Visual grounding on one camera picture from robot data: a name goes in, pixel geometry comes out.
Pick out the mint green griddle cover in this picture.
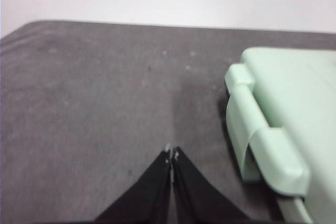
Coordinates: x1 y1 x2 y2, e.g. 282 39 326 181
224 47 336 224

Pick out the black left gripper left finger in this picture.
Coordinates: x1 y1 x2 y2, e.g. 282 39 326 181
93 147 172 224

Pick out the mint green breakfast machine base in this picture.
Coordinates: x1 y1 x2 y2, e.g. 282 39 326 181
275 195 316 224

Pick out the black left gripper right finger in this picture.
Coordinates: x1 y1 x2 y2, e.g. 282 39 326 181
171 146 252 224

